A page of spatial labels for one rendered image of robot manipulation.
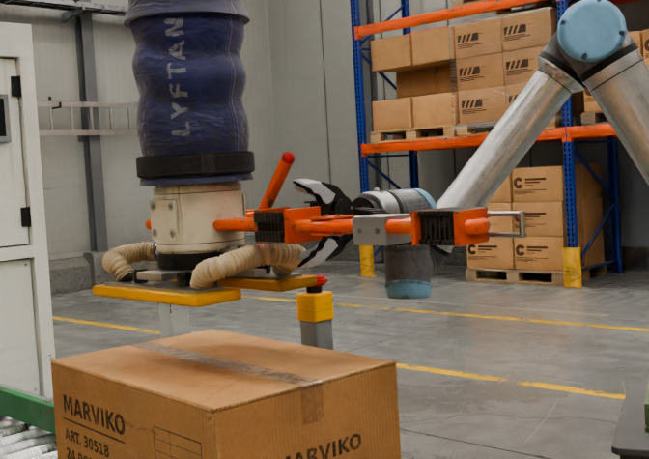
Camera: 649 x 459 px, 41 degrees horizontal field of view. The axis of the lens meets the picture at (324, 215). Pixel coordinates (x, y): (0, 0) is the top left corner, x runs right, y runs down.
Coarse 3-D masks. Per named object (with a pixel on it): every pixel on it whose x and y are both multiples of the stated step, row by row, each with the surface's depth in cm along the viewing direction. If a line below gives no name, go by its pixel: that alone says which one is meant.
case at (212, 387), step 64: (64, 384) 175; (128, 384) 154; (192, 384) 151; (256, 384) 148; (320, 384) 148; (384, 384) 158; (64, 448) 177; (128, 448) 156; (192, 448) 139; (256, 448) 139; (320, 448) 148; (384, 448) 158
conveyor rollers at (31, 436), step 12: (0, 420) 291; (12, 420) 286; (0, 432) 274; (12, 432) 276; (24, 432) 271; (36, 432) 272; (48, 432) 274; (0, 444) 264; (12, 444) 259; (24, 444) 260; (36, 444) 262; (48, 444) 257; (0, 456) 248; (12, 456) 248; (24, 456) 250; (36, 456) 246; (48, 456) 246
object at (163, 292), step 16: (96, 288) 171; (112, 288) 167; (128, 288) 164; (144, 288) 162; (160, 288) 158; (176, 288) 156; (224, 288) 156; (176, 304) 153; (192, 304) 149; (208, 304) 150
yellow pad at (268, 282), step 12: (240, 276) 172; (264, 276) 167; (276, 276) 166; (288, 276) 167; (300, 276) 168; (312, 276) 168; (240, 288) 170; (252, 288) 167; (264, 288) 165; (276, 288) 162; (288, 288) 163
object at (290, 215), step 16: (272, 208) 155; (288, 208) 157; (304, 208) 149; (320, 208) 152; (256, 224) 152; (272, 224) 149; (288, 224) 147; (256, 240) 151; (272, 240) 148; (288, 240) 147; (304, 240) 149
